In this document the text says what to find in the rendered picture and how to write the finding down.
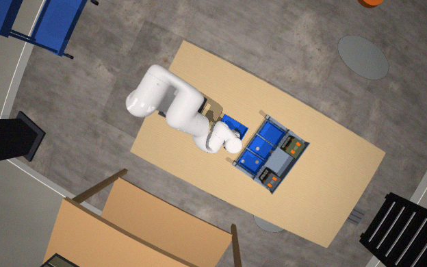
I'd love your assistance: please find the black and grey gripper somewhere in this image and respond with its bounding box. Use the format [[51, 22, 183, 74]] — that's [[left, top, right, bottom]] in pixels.
[[232, 128, 240, 137]]

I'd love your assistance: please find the blue bin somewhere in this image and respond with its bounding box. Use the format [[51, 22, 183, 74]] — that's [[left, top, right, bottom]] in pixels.
[[221, 115, 248, 140], [259, 122, 286, 147], [248, 136, 275, 161], [239, 150, 265, 175]]

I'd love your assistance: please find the black tool case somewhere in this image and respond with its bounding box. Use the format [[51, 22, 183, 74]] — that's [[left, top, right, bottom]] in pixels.
[[259, 167, 281, 191]]

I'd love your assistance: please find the dark green tool case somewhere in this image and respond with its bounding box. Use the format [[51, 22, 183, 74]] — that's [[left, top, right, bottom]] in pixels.
[[280, 136, 305, 159]]

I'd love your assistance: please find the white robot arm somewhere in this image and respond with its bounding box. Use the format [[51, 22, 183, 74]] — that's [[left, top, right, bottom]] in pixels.
[[126, 64, 242, 154]]

